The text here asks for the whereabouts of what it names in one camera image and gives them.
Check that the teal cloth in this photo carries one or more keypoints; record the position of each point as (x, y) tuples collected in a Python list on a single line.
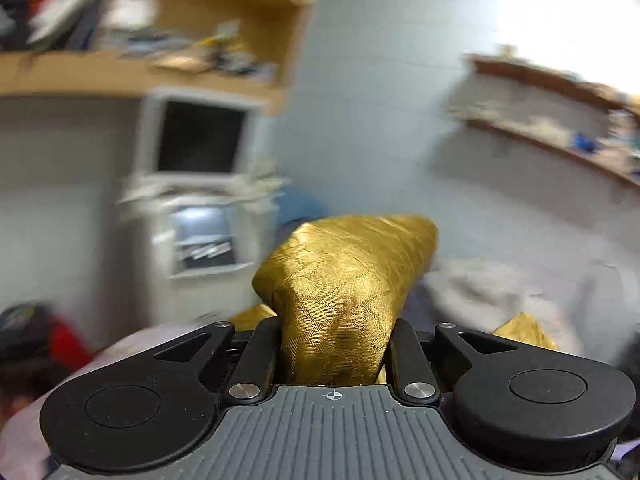
[(302, 210)]

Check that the wooden shelf unit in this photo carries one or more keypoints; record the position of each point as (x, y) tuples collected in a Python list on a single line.
[(210, 50)]

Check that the pile of mixed clothes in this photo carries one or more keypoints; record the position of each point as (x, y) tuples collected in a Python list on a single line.
[(50, 0)]

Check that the wooden wall shelf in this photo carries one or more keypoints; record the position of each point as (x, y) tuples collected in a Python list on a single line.
[(545, 120)]

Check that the white computer monitor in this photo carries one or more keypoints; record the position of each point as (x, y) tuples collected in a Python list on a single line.
[(197, 140)]

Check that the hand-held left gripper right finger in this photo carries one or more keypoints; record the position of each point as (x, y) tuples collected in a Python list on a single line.
[(407, 355)]

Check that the beige quilted jacket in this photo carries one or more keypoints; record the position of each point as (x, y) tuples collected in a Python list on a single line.
[(500, 295)]

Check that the white cabinet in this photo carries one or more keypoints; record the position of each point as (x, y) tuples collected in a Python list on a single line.
[(200, 250)]

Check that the gold patterned garment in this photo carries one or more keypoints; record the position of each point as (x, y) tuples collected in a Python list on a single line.
[(340, 290)]

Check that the black and red bag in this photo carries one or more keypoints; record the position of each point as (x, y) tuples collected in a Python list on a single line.
[(35, 335)]

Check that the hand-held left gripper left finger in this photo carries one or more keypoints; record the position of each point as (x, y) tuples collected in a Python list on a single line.
[(260, 355)]

